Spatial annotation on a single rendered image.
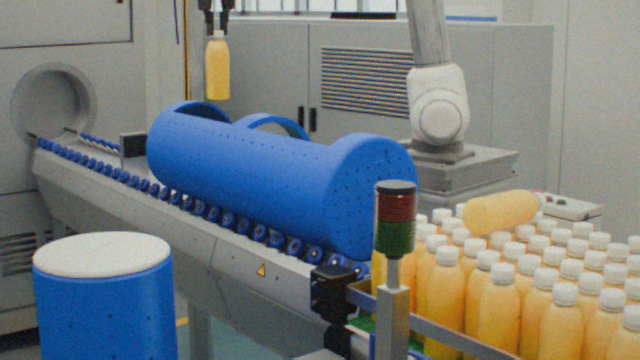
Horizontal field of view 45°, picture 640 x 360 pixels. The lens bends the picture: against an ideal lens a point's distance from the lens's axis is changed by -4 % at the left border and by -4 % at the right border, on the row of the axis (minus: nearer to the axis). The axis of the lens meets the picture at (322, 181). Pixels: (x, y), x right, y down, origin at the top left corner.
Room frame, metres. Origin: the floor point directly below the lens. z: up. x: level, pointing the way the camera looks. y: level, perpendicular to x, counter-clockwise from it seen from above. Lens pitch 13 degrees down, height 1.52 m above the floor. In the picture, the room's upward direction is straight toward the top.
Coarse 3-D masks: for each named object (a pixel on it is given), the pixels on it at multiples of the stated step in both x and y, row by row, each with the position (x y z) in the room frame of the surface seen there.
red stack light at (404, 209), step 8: (376, 192) 1.13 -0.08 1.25; (416, 192) 1.13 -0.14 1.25; (376, 200) 1.12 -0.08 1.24; (384, 200) 1.11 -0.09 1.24; (392, 200) 1.10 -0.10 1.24; (400, 200) 1.10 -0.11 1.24; (408, 200) 1.11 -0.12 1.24; (416, 200) 1.12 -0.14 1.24; (376, 208) 1.12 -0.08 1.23; (384, 208) 1.11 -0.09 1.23; (392, 208) 1.10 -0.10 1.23; (400, 208) 1.10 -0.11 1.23; (408, 208) 1.11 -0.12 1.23; (416, 208) 1.13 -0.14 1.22; (376, 216) 1.12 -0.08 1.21; (384, 216) 1.11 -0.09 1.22; (392, 216) 1.10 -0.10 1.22; (400, 216) 1.10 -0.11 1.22; (408, 216) 1.11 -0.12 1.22; (416, 216) 1.12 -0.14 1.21
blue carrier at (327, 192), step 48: (192, 144) 2.10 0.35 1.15; (240, 144) 1.94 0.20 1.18; (288, 144) 1.81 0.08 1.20; (336, 144) 1.71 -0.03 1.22; (384, 144) 1.73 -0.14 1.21; (192, 192) 2.14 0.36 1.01; (240, 192) 1.89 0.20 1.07; (288, 192) 1.73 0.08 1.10; (336, 192) 1.64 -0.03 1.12; (336, 240) 1.64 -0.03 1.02
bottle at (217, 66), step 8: (216, 40) 2.33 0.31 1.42; (208, 48) 2.32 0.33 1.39; (216, 48) 2.31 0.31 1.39; (224, 48) 2.32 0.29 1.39; (208, 56) 2.32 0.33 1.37; (216, 56) 2.31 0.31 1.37; (224, 56) 2.32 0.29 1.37; (208, 64) 2.32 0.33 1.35; (216, 64) 2.31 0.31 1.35; (224, 64) 2.32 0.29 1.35; (208, 72) 2.32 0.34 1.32; (216, 72) 2.31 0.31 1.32; (224, 72) 2.32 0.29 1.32; (208, 80) 2.32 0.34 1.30; (216, 80) 2.31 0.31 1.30; (224, 80) 2.32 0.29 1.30; (208, 88) 2.32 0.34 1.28; (216, 88) 2.31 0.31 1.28; (224, 88) 2.32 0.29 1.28; (208, 96) 2.32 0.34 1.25; (216, 96) 2.31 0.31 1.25; (224, 96) 2.32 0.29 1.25
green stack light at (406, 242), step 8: (376, 224) 1.12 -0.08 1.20; (384, 224) 1.11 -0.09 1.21; (392, 224) 1.10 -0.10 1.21; (400, 224) 1.10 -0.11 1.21; (408, 224) 1.11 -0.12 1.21; (376, 232) 1.12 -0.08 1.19; (384, 232) 1.11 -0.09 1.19; (392, 232) 1.10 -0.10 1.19; (400, 232) 1.10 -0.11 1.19; (408, 232) 1.11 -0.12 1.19; (376, 240) 1.12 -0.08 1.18; (384, 240) 1.11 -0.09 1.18; (392, 240) 1.10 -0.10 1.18; (400, 240) 1.10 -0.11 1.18; (408, 240) 1.11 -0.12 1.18; (376, 248) 1.12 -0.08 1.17; (384, 248) 1.11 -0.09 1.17; (392, 248) 1.10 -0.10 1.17; (400, 248) 1.10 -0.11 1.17; (408, 248) 1.11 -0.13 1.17
